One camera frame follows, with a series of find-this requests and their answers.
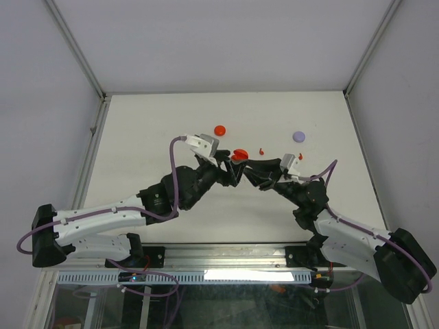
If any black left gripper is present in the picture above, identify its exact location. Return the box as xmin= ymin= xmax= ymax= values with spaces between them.
xmin=183 ymin=150 xmax=247 ymax=210

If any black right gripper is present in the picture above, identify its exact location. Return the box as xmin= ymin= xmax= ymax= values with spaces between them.
xmin=243 ymin=158 xmax=303 ymax=208

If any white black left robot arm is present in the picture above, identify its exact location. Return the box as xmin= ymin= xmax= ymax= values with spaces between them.
xmin=30 ymin=150 xmax=248 ymax=268

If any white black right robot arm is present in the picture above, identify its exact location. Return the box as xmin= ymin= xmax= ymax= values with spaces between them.
xmin=244 ymin=154 xmax=437 ymax=304

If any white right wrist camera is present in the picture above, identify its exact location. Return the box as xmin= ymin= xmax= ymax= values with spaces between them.
xmin=280 ymin=154 xmax=300 ymax=181

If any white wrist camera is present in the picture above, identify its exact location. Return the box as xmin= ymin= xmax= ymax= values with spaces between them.
xmin=280 ymin=154 xmax=300 ymax=181
xmin=185 ymin=134 xmax=220 ymax=167

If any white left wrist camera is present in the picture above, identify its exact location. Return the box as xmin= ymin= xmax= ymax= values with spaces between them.
xmin=185 ymin=134 xmax=220 ymax=167

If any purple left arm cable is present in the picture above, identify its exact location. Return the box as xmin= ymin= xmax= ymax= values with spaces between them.
xmin=16 ymin=136 xmax=181 ymax=255

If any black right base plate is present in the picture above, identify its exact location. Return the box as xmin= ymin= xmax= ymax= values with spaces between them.
xmin=283 ymin=245 xmax=330 ymax=271

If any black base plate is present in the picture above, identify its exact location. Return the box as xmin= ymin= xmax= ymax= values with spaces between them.
xmin=283 ymin=245 xmax=330 ymax=271
xmin=116 ymin=245 xmax=166 ymax=269

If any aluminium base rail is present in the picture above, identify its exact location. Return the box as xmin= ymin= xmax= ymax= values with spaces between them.
xmin=44 ymin=241 xmax=411 ymax=273

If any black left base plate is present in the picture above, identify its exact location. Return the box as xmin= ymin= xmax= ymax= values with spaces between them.
xmin=116 ymin=245 xmax=166 ymax=269

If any aluminium frame post left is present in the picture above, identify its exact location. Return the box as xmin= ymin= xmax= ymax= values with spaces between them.
xmin=42 ymin=0 xmax=106 ymax=100

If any aluminium frame post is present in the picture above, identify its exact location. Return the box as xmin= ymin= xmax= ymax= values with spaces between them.
xmin=343 ymin=0 xmax=403 ymax=99
xmin=42 ymin=0 xmax=106 ymax=100

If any grey slotted cable tray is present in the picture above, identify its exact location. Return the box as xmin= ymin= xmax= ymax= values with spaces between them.
xmin=57 ymin=269 xmax=311 ymax=286

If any aluminium frame post right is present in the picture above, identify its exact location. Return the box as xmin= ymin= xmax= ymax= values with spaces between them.
xmin=343 ymin=0 xmax=403 ymax=99

